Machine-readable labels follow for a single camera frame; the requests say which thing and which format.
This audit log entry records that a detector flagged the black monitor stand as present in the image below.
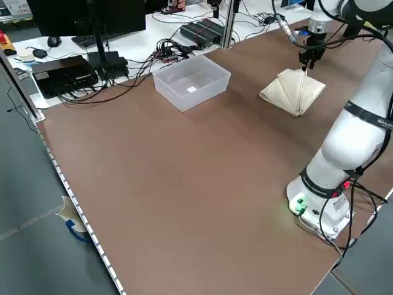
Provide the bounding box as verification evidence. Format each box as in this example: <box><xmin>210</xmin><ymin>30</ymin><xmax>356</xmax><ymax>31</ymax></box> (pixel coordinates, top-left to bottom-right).
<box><xmin>87</xmin><ymin>18</ymin><xmax>129</xmax><ymax>80</ymax></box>

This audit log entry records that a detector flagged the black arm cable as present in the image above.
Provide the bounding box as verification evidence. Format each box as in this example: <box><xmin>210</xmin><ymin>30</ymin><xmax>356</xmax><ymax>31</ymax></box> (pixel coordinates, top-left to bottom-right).
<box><xmin>271</xmin><ymin>0</ymin><xmax>311</xmax><ymax>50</ymax></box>

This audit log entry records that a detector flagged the black power brick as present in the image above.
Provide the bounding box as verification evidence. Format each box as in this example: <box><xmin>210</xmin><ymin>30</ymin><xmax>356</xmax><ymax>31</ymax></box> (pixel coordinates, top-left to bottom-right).
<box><xmin>196</xmin><ymin>18</ymin><xmax>227</xmax><ymax>44</ymax></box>
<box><xmin>180</xmin><ymin>23</ymin><xmax>213</xmax><ymax>49</ymax></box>

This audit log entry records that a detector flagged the clear plastic box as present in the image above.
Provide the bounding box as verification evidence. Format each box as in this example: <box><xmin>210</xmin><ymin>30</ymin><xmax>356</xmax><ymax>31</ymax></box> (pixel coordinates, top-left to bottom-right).
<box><xmin>152</xmin><ymin>54</ymin><xmax>232</xmax><ymax>113</ymax></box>

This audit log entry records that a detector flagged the black electronics box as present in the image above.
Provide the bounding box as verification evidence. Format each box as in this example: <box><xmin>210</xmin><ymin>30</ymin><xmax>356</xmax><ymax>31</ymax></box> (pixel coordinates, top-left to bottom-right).
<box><xmin>31</xmin><ymin>55</ymin><xmax>99</xmax><ymax>100</ymax></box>

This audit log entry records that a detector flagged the cream tablecloth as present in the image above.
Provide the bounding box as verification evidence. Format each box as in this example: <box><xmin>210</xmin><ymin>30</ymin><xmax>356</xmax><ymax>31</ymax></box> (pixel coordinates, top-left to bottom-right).
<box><xmin>259</xmin><ymin>68</ymin><xmax>327</xmax><ymax>117</ymax></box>

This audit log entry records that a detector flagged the black monitor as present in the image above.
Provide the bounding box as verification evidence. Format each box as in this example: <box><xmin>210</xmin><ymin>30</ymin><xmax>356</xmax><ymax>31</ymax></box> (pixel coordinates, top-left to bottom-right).
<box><xmin>27</xmin><ymin>0</ymin><xmax>147</xmax><ymax>38</ymax></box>

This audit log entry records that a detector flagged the cable hub with plugs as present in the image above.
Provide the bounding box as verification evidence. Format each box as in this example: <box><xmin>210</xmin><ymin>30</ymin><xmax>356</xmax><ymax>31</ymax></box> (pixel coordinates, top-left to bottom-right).
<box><xmin>152</xmin><ymin>38</ymin><xmax>197</xmax><ymax>65</ymax></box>

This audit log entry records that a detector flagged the paper bag with blue handle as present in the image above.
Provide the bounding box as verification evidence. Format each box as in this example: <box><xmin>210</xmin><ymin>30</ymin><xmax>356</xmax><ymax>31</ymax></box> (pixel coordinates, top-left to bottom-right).
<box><xmin>56</xmin><ymin>195</ymin><xmax>93</xmax><ymax>243</ymax></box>

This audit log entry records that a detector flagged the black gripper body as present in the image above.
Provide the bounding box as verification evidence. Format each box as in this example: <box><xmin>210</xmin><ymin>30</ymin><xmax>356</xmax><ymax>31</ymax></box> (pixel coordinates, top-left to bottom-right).
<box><xmin>298</xmin><ymin>32</ymin><xmax>327</xmax><ymax>63</ymax></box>

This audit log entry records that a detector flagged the emergency stop button box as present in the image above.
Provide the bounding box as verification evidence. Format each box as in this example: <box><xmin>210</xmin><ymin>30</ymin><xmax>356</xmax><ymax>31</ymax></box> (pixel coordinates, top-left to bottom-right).
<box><xmin>0</xmin><ymin>30</ymin><xmax>16</xmax><ymax>57</ymax></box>

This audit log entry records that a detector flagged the aluminium post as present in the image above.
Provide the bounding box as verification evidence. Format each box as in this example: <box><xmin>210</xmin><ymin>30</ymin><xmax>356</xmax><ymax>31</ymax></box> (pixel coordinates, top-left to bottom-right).
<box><xmin>222</xmin><ymin>0</ymin><xmax>241</xmax><ymax>49</ymax></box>

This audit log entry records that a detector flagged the black base cable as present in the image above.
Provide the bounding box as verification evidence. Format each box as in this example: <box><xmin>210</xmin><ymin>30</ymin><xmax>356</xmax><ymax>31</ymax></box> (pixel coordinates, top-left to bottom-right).
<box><xmin>319</xmin><ymin>171</ymin><xmax>388</xmax><ymax>259</ymax></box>

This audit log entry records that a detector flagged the black keyboard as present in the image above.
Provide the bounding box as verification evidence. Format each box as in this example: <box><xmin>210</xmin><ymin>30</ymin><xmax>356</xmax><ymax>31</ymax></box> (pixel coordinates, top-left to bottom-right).
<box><xmin>71</xmin><ymin>33</ymin><xmax>107</xmax><ymax>47</ymax></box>

